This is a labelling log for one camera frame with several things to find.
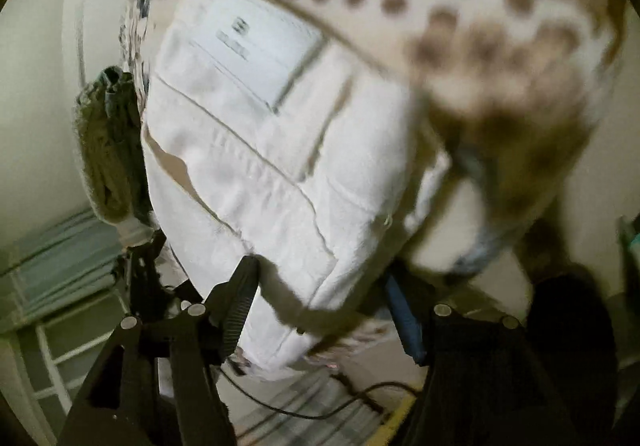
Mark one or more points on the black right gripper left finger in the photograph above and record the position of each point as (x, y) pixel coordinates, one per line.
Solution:
(154, 383)

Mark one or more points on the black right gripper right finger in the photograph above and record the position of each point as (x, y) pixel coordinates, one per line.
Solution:
(550, 381)

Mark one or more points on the white pants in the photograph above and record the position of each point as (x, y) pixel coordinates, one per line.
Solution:
(264, 136)

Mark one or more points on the green striped curtain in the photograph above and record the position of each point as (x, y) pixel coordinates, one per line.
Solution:
(55, 268)

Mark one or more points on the white framed window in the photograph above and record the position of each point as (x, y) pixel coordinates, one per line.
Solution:
(44, 364)

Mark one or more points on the dark green quilt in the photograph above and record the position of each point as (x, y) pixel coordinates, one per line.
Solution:
(106, 128)

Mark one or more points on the white bed headboard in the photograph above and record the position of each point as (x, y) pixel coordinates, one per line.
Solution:
(90, 40)

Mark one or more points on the floral and checked bed blanket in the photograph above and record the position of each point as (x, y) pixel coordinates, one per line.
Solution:
(517, 88)

